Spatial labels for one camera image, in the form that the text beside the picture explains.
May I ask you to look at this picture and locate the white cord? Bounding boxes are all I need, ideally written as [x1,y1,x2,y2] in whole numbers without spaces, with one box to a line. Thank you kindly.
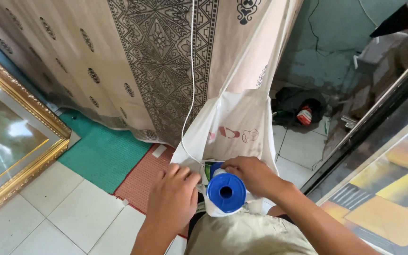
[181,0,202,164]

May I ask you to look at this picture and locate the green and white packet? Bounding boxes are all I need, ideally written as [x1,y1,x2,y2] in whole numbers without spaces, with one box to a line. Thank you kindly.
[202,161,222,186]

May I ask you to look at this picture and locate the person's beige shorts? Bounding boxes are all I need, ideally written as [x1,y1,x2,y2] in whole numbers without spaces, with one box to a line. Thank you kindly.
[184,209,318,255]

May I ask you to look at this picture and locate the gold framed picture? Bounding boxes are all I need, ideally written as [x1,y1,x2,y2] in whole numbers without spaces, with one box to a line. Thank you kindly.
[0,42,72,227]

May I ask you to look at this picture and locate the person's right hand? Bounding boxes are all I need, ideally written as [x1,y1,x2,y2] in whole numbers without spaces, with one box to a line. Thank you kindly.
[221,156,296,202]

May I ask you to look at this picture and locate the black plastic bag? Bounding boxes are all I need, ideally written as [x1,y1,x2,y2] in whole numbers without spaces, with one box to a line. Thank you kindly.
[271,87,328,129]

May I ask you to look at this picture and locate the red woven mat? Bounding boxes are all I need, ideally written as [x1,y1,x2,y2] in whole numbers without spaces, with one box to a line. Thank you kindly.
[113,143,189,238]

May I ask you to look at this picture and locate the red and white can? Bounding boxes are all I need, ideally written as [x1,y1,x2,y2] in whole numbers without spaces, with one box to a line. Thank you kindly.
[296,106,313,126]

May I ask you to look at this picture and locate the dark framed abstract painting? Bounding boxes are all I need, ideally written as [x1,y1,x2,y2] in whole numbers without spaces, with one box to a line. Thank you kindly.
[300,46,408,255]

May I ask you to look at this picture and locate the white bottle with blue cap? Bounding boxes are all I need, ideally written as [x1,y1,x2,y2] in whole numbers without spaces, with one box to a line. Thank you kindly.
[204,168,247,217]

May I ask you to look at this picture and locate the person's left hand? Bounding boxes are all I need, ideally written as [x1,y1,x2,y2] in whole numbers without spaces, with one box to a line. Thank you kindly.
[147,163,202,231]

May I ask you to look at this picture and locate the beige patterned curtain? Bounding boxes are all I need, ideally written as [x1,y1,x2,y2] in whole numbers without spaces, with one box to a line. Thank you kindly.
[0,0,304,147]

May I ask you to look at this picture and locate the white cloth tote bag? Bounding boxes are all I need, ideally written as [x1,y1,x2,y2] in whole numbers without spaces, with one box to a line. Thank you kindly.
[171,0,304,217]

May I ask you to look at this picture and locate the green woven mat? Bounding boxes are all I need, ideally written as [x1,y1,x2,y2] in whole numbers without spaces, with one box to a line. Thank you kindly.
[57,109,153,194]

